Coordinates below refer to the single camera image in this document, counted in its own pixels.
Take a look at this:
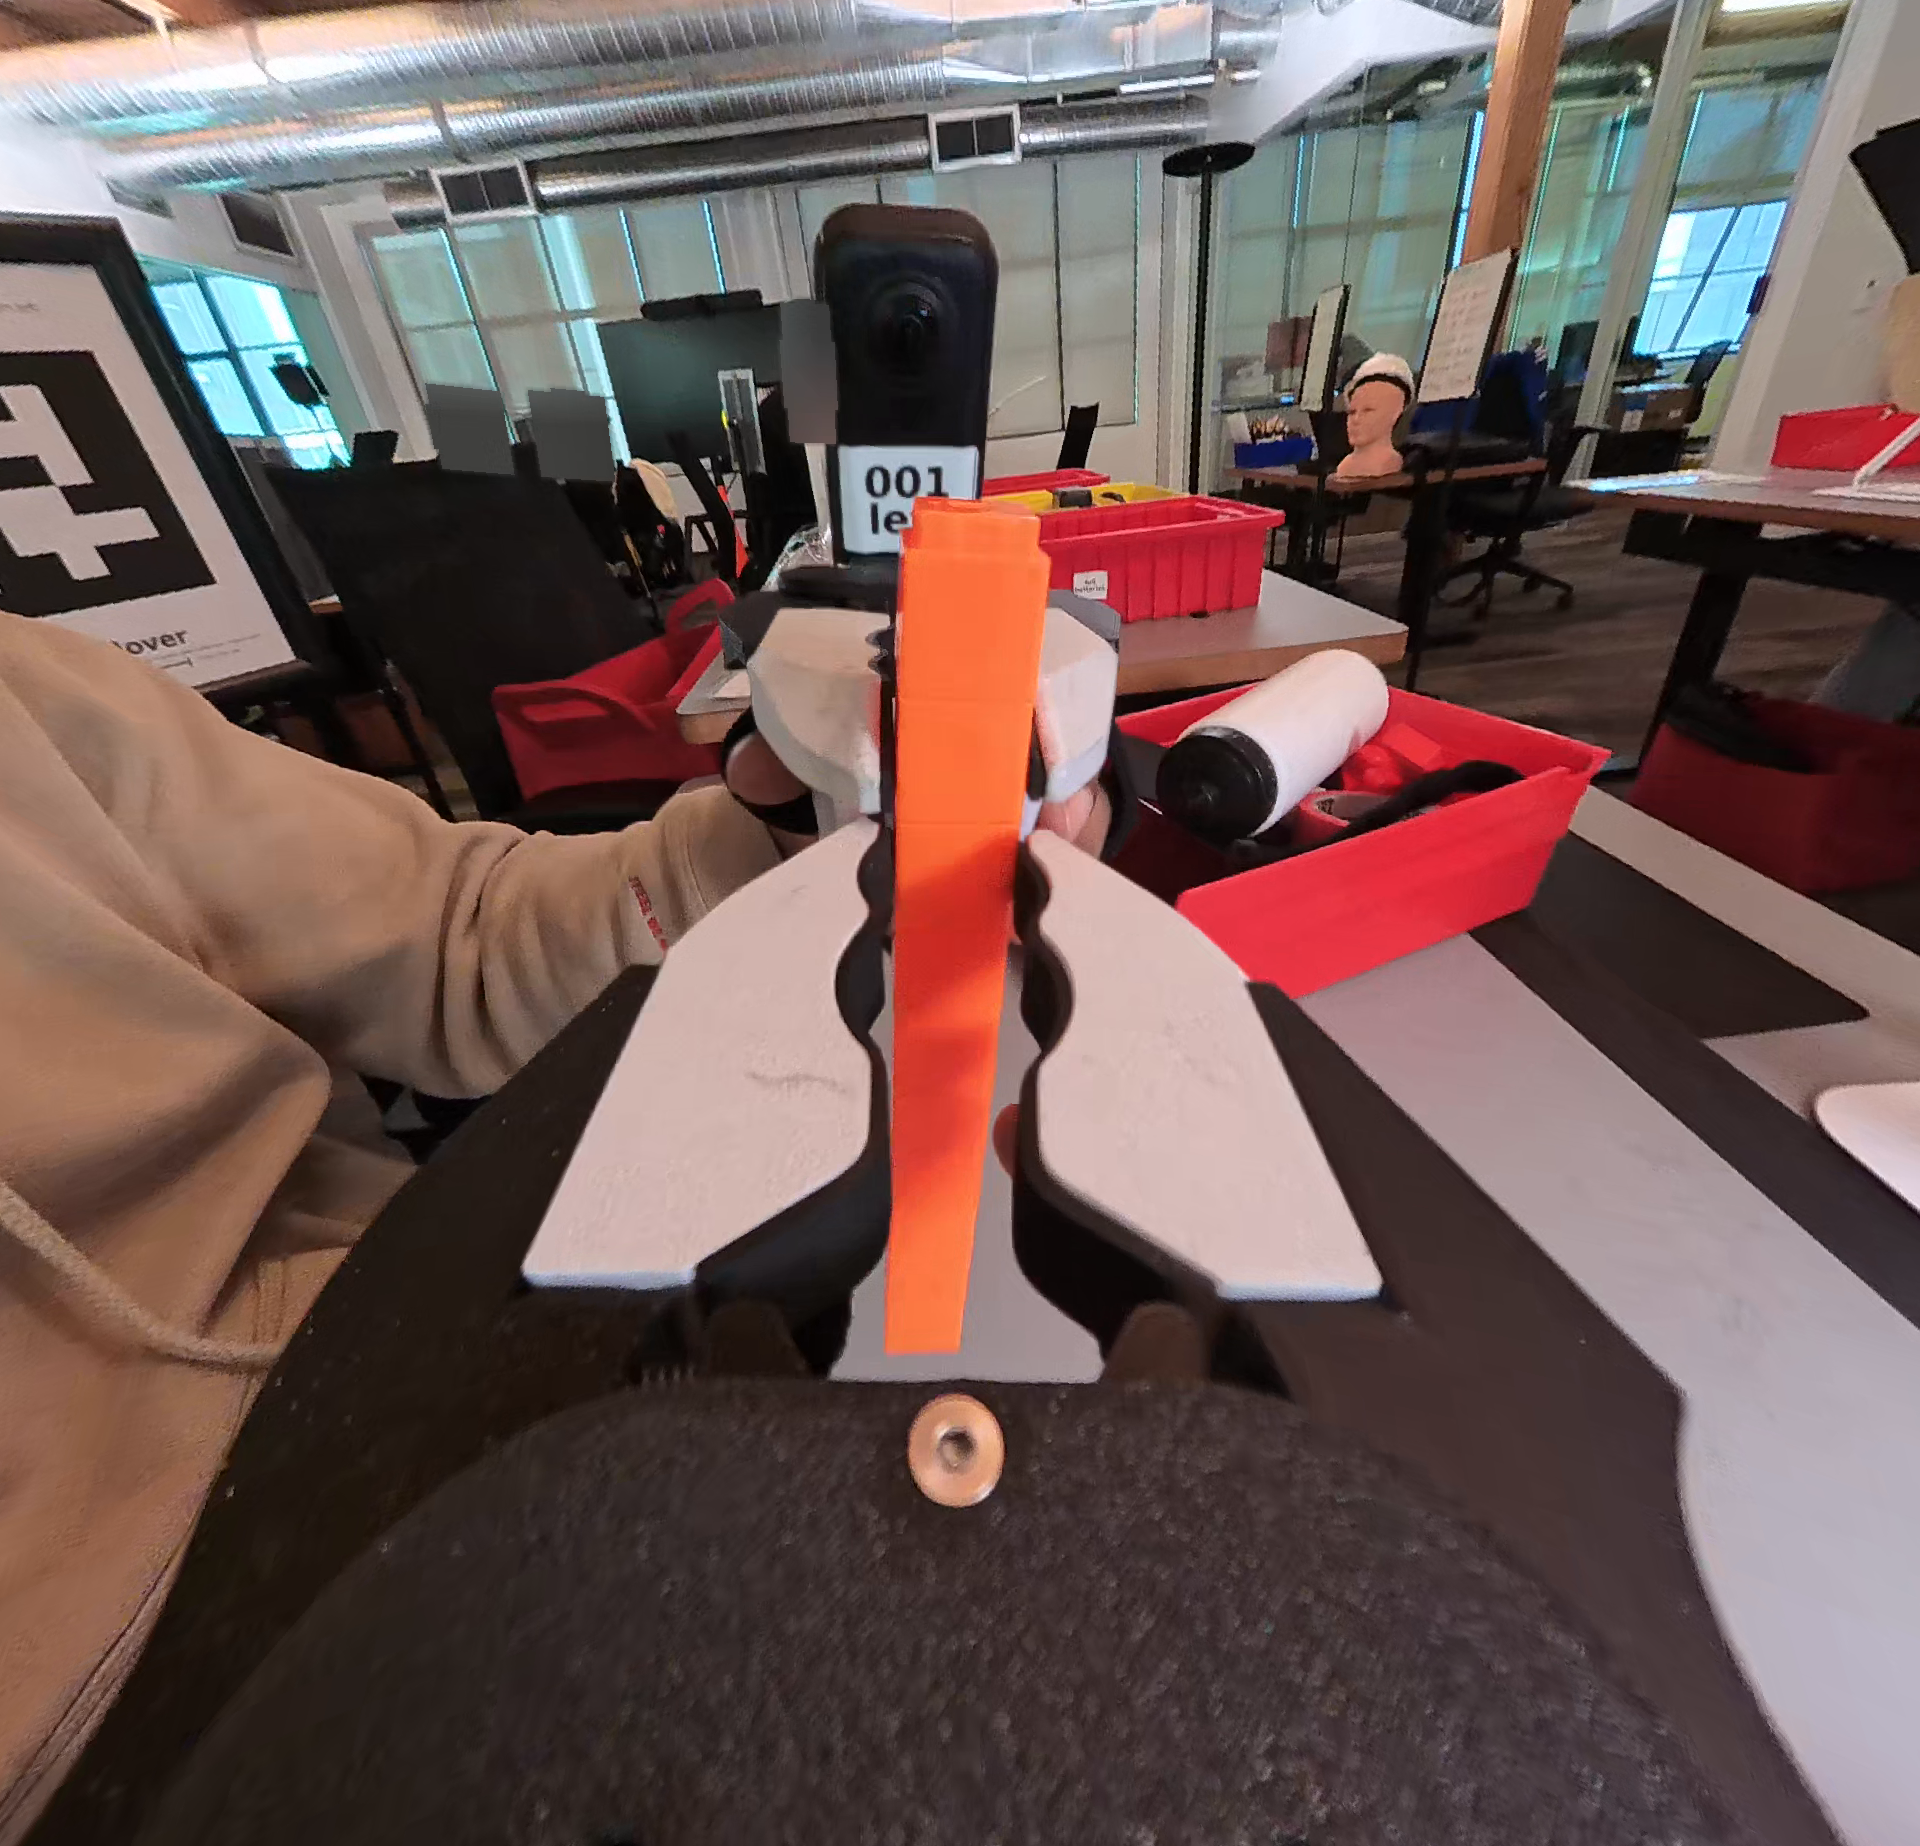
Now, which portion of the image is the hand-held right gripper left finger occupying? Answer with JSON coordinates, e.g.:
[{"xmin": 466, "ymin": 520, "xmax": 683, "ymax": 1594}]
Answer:
[{"xmin": 523, "ymin": 819, "xmax": 898, "ymax": 1375}]

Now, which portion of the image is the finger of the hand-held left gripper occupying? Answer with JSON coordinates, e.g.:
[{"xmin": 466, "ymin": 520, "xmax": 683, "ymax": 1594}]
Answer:
[
  {"xmin": 1027, "ymin": 615, "xmax": 1121, "ymax": 843},
  {"xmin": 745, "ymin": 610, "xmax": 902, "ymax": 828}
]

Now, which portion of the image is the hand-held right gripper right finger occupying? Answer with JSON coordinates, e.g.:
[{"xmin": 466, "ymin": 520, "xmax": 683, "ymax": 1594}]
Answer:
[{"xmin": 1008, "ymin": 831, "xmax": 1384, "ymax": 1375}]

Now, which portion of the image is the orange block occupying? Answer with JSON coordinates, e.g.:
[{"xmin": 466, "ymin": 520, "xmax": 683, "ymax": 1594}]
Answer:
[{"xmin": 883, "ymin": 495, "xmax": 1052, "ymax": 1356}]

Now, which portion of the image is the white water bottle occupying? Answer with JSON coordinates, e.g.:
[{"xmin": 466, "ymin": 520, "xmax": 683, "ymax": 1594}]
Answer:
[{"xmin": 1152, "ymin": 650, "xmax": 1392, "ymax": 847}]

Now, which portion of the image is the red divided plastic bin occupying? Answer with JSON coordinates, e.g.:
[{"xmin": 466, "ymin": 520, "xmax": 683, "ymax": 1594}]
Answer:
[{"xmin": 1107, "ymin": 681, "xmax": 1612, "ymax": 1002}]

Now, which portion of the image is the black strap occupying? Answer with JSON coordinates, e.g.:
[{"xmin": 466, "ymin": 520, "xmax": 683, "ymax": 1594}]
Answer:
[{"xmin": 1333, "ymin": 760, "xmax": 1531, "ymax": 839}]

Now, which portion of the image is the person's left forearm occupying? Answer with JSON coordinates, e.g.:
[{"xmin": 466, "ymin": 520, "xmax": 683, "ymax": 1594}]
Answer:
[{"xmin": 226, "ymin": 690, "xmax": 788, "ymax": 1103}]

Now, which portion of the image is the person's left hand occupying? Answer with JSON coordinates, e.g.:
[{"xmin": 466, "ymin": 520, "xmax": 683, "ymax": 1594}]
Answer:
[{"xmin": 719, "ymin": 734, "xmax": 1138, "ymax": 865}]

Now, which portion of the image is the large red tote bin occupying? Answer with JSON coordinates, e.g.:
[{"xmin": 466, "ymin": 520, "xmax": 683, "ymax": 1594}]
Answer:
[{"xmin": 1033, "ymin": 491, "xmax": 1291, "ymax": 627}]

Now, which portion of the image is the yellow plastic bin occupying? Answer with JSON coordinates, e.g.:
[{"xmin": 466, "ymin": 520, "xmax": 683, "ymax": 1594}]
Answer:
[{"xmin": 982, "ymin": 481, "xmax": 1187, "ymax": 517}]

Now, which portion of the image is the large black monitor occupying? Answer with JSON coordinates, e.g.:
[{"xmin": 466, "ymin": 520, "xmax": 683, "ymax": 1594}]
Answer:
[{"xmin": 596, "ymin": 289, "xmax": 827, "ymax": 464}]

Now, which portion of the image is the black floor lamp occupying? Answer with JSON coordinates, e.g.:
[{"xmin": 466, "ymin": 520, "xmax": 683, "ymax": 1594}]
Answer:
[{"xmin": 1162, "ymin": 140, "xmax": 1257, "ymax": 498}]

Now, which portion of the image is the black high-back chair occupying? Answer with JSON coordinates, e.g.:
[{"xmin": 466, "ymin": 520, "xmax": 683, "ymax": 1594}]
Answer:
[{"xmin": 262, "ymin": 459, "xmax": 662, "ymax": 828}]

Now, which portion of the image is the wooden top desk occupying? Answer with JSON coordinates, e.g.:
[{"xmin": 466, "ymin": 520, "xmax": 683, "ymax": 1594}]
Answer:
[
  {"xmin": 1236, "ymin": 455, "xmax": 1549, "ymax": 692},
  {"xmin": 1561, "ymin": 466, "xmax": 1920, "ymax": 783}
]

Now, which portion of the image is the mannequin head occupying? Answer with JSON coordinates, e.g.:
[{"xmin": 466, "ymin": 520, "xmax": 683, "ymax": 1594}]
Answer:
[{"xmin": 1333, "ymin": 353, "xmax": 1419, "ymax": 485}]

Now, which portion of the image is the whiteboard on stand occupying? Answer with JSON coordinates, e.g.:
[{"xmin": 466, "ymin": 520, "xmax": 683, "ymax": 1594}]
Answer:
[
  {"xmin": 1297, "ymin": 284, "xmax": 1352, "ymax": 416},
  {"xmin": 1415, "ymin": 248, "xmax": 1521, "ymax": 411}
]

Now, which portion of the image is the black office chair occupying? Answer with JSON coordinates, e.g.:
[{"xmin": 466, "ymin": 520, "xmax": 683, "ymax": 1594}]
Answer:
[{"xmin": 1431, "ymin": 354, "xmax": 1599, "ymax": 623}]

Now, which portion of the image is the framed marker poster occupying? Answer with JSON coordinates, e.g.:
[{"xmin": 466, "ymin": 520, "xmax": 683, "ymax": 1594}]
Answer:
[{"xmin": 0, "ymin": 210, "xmax": 319, "ymax": 697}]

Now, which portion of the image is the small white board stand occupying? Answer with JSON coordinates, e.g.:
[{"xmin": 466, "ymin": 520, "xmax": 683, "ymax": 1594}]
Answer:
[{"xmin": 1813, "ymin": 414, "xmax": 1920, "ymax": 502}]

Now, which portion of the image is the black rectangular panel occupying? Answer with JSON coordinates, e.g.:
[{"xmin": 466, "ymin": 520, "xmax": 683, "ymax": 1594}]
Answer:
[{"xmin": 1848, "ymin": 119, "xmax": 1920, "ymax": 278}]

